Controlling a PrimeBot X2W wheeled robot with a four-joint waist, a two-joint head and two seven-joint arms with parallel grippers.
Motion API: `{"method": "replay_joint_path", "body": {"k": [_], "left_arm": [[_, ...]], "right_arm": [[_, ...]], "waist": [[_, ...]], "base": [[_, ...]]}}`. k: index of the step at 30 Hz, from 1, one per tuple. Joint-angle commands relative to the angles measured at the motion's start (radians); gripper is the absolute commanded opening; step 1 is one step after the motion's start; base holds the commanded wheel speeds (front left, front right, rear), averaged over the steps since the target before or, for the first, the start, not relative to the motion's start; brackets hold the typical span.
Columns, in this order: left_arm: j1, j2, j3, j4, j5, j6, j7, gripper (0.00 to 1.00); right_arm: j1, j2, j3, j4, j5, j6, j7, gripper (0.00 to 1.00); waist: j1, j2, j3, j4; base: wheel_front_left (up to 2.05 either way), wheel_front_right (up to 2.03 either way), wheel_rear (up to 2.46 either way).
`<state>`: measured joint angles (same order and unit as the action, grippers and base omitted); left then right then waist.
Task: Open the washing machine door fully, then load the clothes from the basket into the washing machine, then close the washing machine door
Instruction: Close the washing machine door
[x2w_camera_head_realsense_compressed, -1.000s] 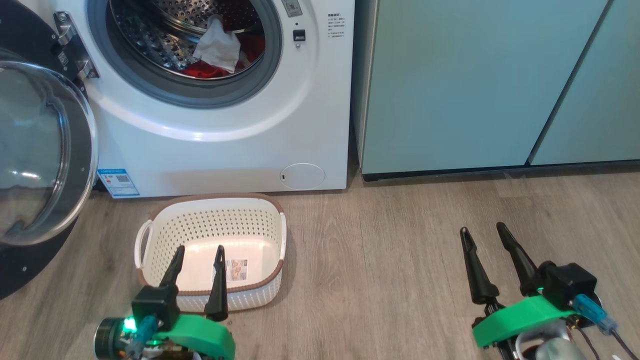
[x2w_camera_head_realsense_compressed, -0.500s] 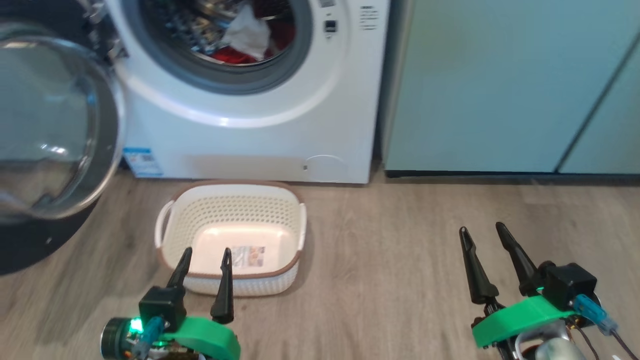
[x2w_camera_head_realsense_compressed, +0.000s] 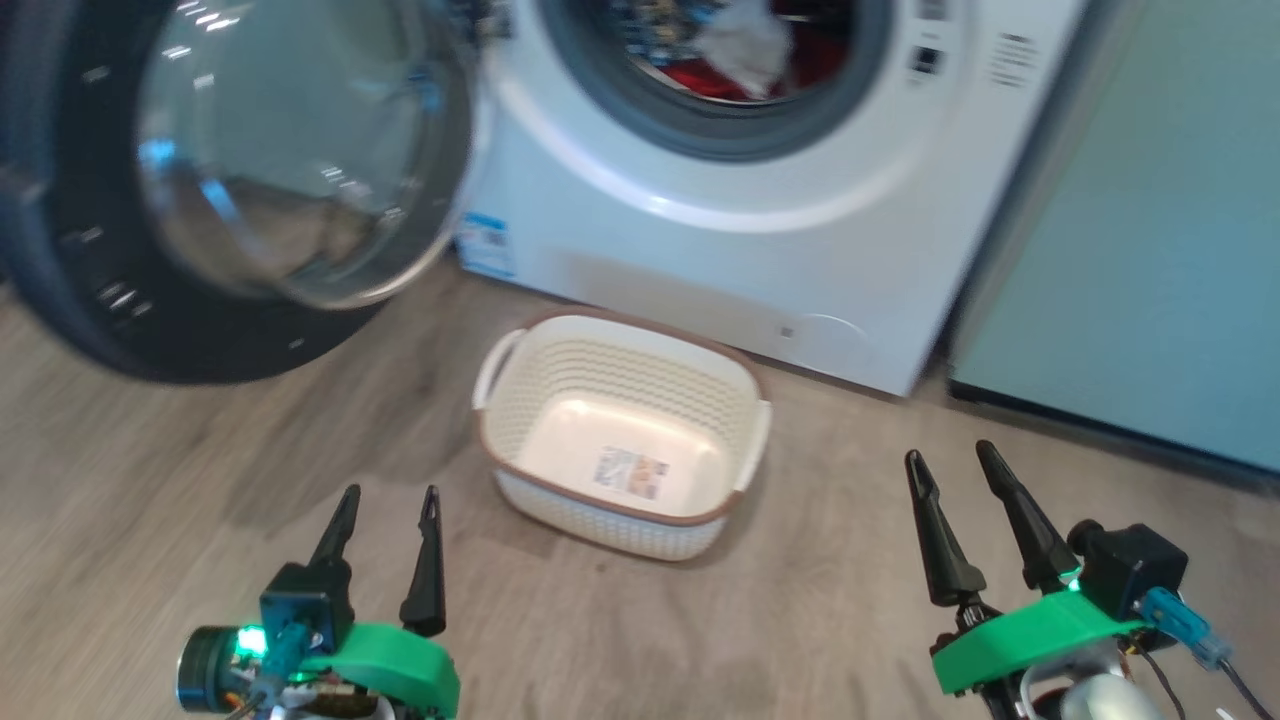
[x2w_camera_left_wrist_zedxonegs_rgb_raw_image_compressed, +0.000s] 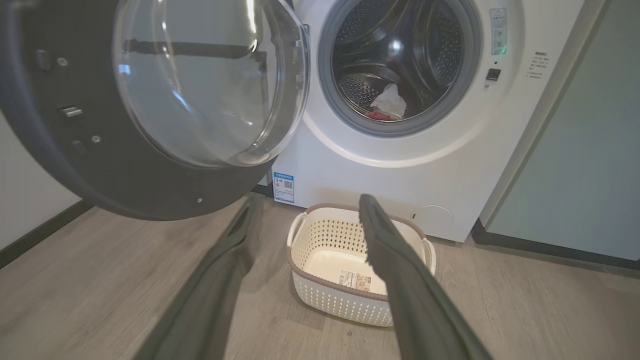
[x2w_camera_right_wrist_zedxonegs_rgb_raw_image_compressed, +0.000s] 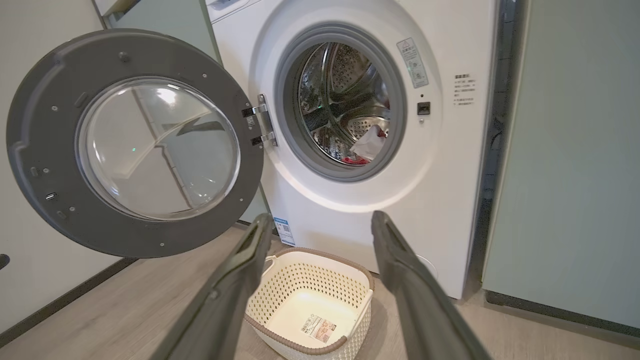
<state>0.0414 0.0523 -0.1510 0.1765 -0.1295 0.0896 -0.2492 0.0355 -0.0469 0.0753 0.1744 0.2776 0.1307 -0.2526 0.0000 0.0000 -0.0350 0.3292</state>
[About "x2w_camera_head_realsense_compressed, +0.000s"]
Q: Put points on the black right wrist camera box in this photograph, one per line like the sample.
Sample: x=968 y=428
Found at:
x=1130 y=565

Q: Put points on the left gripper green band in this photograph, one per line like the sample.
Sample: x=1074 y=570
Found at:
x=400 y=665

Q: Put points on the blue energy label sticker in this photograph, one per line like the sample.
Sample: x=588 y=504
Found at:
x=487 y=245

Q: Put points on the red garment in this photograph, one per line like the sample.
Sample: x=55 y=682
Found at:
x=700 y=78

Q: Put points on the teal cabinet door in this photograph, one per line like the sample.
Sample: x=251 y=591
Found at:
x=1150 y=250

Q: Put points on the printed text warning label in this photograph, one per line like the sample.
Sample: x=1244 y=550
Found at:
x=1012 y=60

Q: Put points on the round white filter cover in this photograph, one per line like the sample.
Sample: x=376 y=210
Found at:
x=830 y=340

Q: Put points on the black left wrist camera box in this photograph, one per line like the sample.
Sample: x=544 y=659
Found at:
x=305 y=605

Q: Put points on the paper basket sticker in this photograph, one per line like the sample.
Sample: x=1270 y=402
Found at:
x=630 y=473

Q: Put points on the washing machine glass door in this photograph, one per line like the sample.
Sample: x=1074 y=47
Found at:
x=280 y=150

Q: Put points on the white cloth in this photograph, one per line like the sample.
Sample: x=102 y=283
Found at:
x=745 y=45

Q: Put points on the white perforated laundry basket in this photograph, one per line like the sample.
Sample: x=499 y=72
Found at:
x=600 y=380

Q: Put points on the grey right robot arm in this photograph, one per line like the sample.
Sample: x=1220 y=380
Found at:
x=1090 y=700

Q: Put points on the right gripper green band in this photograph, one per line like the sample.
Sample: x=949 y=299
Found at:
x=1030 y=635

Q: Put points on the steel washer drum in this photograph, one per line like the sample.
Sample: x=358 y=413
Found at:
x=650 y=30

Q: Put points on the white front-load washing machine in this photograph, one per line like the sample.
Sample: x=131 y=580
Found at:
x=750 y=270

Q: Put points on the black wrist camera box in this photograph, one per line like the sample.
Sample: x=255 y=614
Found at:
x=305 y=605
x=1130 y=565

